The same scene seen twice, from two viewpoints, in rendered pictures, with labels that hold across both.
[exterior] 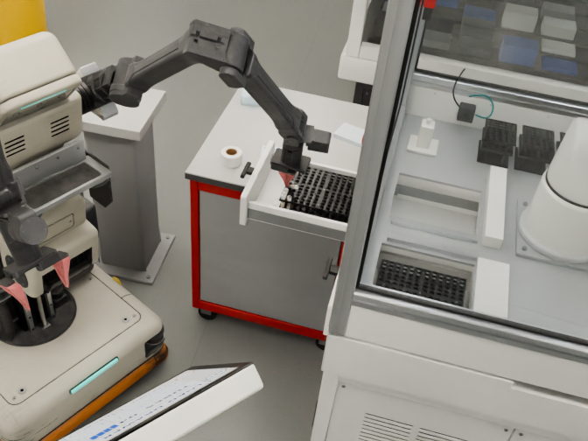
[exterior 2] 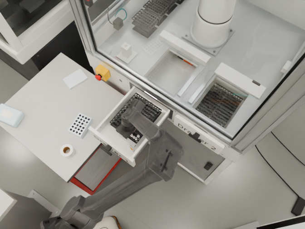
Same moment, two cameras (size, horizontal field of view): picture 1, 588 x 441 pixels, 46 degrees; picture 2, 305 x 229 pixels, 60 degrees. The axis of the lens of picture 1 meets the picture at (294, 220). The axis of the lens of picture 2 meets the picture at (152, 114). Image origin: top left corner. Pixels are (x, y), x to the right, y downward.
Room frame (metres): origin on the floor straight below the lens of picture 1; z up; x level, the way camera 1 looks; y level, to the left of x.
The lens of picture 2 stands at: (1.26, 0.40, 2.17)
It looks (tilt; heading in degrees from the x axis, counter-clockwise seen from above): 66 degrees down; 295
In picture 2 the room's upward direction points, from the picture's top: 1 degrees clockwise
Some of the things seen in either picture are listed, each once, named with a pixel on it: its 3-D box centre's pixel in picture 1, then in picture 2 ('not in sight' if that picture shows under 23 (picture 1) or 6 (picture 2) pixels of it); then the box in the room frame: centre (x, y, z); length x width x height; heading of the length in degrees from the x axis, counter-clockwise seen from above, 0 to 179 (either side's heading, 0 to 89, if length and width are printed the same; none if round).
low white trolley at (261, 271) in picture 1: (287, 219); (79, 132); (2.02, 0.03, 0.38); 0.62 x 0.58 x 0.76; 170
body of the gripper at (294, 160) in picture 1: (291, 154); (127, 124); (1.57, 0.03, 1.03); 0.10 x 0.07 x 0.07; 77
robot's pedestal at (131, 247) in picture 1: (123, 185); (10, 213); (2.11, 0.68, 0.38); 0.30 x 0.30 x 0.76; 83
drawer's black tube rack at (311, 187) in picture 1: (323, 198); (136, 118); (1.58, -0.08, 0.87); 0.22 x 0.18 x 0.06; 80
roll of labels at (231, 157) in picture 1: (231, 157); (67, 151); (1.85, 0.23, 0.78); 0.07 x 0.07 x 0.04
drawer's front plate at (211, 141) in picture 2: (340, 281); (198, 134); (1.25, -0.14, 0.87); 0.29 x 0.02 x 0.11; 170
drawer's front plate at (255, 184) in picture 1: (257, 181); (111, 146); (1.62, 0.12, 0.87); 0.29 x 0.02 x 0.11; 170
